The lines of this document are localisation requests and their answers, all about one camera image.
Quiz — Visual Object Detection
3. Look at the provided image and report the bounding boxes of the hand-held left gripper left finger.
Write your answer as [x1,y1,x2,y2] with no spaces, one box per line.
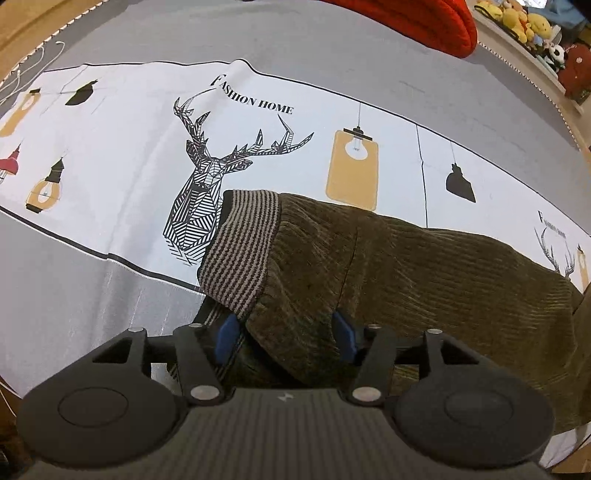
[91,315,242,407]

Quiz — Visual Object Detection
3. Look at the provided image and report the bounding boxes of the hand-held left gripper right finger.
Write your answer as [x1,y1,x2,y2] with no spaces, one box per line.
[331,311,482,407]

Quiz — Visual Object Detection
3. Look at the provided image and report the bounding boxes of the olive corduroy pants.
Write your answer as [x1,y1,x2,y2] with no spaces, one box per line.
[168,188,591,435]

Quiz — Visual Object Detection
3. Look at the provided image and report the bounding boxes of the grey printed bed sheet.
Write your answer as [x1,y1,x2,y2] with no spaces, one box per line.
[0,0,591,462]

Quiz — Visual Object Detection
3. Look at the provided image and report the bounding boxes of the red folded blanket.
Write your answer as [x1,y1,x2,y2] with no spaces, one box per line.
[329,0,478,59]

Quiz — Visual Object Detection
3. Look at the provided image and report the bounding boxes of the panda plush toy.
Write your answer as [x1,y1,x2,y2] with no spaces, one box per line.
[541,41,568,71]

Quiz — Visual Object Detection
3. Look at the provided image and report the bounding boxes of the red cushion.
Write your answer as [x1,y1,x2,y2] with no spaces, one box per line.
[558,44,591,100]

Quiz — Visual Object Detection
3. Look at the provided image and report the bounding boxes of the large yellow plush toy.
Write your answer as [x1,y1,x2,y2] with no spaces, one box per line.
[475,0,561,46]

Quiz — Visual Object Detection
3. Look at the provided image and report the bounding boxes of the white cable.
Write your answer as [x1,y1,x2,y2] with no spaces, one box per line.
[0,39,66,108]

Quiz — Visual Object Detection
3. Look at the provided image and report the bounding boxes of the wooden bed frame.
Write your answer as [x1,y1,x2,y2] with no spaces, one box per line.
[0,0,93,90]

